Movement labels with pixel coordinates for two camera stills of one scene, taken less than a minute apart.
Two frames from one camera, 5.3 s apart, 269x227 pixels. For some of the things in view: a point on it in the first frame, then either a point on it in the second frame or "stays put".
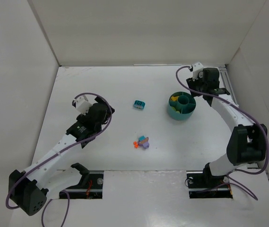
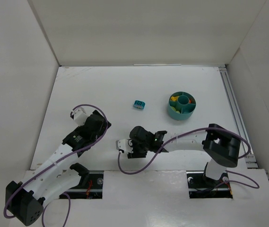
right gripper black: x=193 y=85 to x=137 y=150
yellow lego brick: x=174 y=98 stays put
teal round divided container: x=181 y=105 stays put
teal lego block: x=139 y=105 stays put
